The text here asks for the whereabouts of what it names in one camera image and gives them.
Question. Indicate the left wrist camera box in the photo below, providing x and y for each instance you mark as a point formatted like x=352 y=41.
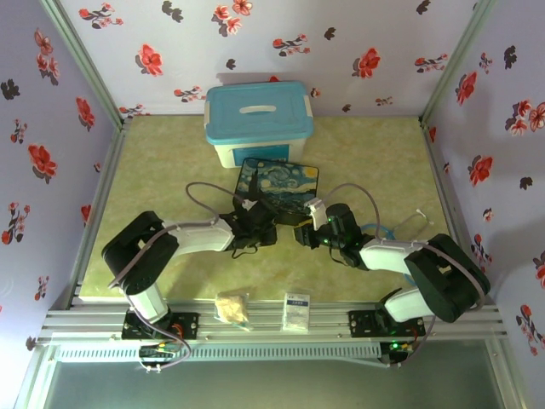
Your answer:
x=248 y=205

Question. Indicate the starry night print pad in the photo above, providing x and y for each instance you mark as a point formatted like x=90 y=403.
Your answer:
x=281 y=183

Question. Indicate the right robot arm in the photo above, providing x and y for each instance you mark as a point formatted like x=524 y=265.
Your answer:
x=438 y=272

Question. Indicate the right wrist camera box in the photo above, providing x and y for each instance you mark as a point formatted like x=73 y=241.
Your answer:
x=317 y=215

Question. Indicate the light blue tube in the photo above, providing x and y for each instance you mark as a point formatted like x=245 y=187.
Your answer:
x=388 y=232

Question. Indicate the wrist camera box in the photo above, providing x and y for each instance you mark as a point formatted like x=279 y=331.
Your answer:
x=248 y=205
x=317 y=215

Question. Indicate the white paper sachet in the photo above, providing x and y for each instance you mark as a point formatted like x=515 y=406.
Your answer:
x=296 y=312

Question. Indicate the aluminium frame corner post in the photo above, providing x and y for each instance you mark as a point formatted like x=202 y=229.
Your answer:
x=81 y=59
x=460 y=55

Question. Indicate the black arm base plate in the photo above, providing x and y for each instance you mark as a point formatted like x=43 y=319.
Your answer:
x=362 y=324
x=187 y=326

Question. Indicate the aluminium rail frame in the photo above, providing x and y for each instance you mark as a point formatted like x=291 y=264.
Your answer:
x=264 y=334

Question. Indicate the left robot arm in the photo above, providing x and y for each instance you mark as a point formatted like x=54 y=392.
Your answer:
x=200 y=234

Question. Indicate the storage box with blue lid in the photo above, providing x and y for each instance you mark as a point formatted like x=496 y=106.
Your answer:
x=255 y=128

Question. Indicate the plastic bag with beige contents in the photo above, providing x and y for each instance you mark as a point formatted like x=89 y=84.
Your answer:
x=232 y=309

